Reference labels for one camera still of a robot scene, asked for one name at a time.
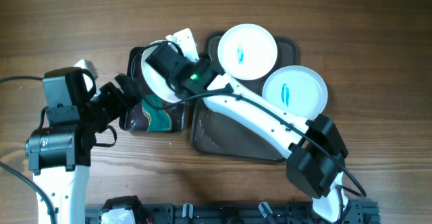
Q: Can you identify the white plate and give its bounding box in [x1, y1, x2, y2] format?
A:
[261, 65, 328, 119]
[217, 24, 278, 80]
[141, 46, 180, 103]

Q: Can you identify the green yellow sponge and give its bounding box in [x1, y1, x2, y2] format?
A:
[142, 94, 172, 132]

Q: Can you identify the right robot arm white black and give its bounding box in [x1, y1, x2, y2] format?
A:
[203, 73, 348, 223]

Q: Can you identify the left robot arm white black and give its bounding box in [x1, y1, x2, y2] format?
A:
[26, 67, 137, 223]

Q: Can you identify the black water basin tray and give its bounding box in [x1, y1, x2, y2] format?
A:
[119, 47, 186, 133]

